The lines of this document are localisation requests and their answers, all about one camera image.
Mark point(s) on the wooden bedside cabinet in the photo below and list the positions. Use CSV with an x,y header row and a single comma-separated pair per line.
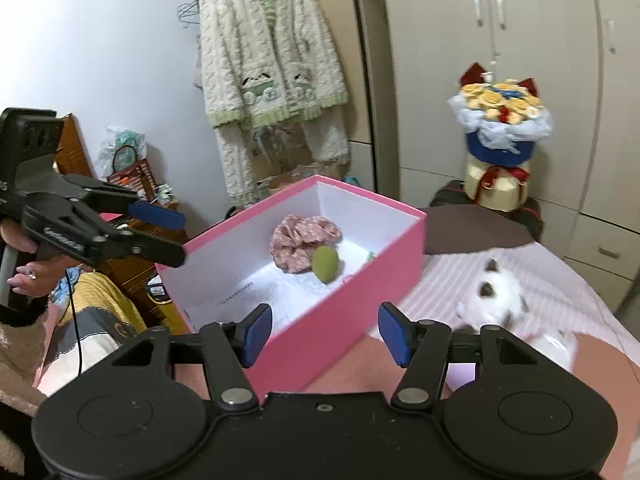
x,y
130,274

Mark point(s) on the pink floral scrunchie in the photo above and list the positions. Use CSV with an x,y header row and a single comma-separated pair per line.
x,y
295,239

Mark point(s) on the green egg sponge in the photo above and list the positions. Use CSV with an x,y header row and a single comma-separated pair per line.
x,y
325,263

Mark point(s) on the flower bouquet blue wrap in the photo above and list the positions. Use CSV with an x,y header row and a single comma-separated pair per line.
x,y
502,123

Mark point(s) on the white mesh bath pouf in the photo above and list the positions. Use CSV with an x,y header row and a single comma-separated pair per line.
x,y
559,346

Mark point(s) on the cream knitted cardigan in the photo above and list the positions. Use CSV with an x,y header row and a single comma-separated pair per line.
x,y
265,63

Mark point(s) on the white panda plush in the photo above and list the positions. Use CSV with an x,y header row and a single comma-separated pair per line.
x,y
495,297

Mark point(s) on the person's left hand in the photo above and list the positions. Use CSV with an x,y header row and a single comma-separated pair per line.
x,y
34,279

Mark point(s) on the white plastic bag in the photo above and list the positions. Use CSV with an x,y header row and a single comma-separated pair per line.
x,y
120,148

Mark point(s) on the pink cardboard box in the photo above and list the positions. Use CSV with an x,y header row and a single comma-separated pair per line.
x,y
229,270

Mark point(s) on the striped pink bed cover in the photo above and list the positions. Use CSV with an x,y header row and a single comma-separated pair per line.
x,y
481,268

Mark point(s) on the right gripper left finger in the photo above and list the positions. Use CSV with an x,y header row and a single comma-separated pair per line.
x,y
230,348

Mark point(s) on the grey wardrobe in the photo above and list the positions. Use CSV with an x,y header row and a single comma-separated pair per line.
x,y
552,85

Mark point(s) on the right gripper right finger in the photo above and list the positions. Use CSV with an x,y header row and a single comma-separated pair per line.
x,y
421,349

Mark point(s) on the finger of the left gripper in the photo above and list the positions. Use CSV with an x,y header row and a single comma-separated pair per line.
x,y
104,242
130,199

